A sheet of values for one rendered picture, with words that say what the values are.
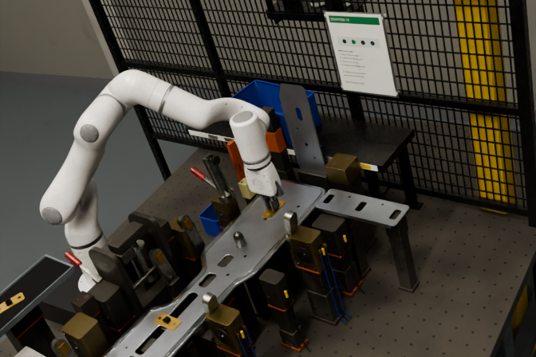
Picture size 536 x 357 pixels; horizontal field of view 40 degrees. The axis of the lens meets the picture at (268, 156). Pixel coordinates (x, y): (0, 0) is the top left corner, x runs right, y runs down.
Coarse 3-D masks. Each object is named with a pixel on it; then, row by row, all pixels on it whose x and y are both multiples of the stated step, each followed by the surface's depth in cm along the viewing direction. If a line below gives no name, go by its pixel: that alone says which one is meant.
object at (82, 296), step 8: (80, 296) 207; (88, 296) 206; (72, 304) 207; (80, 304) 204; (88, 304) 205; (96, 304) 208; (88, 312) 206; (96, 312) 208; (104, 320) 212; (104, 328) 212; (112, 336) 215; (112, 344) 216
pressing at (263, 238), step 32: (288, 192) 240; (320, 192) 235; (256, 224) 230; (224, 256) 221; (256, 256) 217; (192, 288) 213; (224, 288) 209; (192, 320) 202; (128, 352) 198; (160, 352) 195
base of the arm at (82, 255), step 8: (104, 240) 252; (88, 248) 247; (80, 256) 248; (88, 256) 248; (88, 264) 250; (96, 272) 252; (80, 280) 261; (88, 280) 256; (80, 288) 257; (88, 288) 256
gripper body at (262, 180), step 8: (264, 168) 213; (272, 168) 214; (248, 176) 218; (256, 176) 215; (264, 176) 213; (272, 176) 214; (248, 184) 221; (256, 184) 218; (264, 184) 215; (272, 184) 215; (280, 184) 217; (256, 192) 220; (264, 192) 218; (272, 192) 216
